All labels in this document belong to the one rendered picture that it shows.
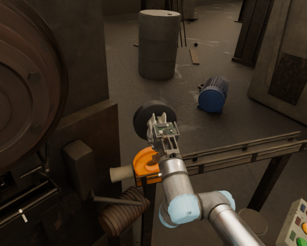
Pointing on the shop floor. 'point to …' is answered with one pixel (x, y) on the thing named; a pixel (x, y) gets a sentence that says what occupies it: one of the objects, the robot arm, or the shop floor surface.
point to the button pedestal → (286, 231)
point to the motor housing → (122, 217)
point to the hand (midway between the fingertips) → (155, 116)
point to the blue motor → (213, 95)
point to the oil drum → (158, 43)
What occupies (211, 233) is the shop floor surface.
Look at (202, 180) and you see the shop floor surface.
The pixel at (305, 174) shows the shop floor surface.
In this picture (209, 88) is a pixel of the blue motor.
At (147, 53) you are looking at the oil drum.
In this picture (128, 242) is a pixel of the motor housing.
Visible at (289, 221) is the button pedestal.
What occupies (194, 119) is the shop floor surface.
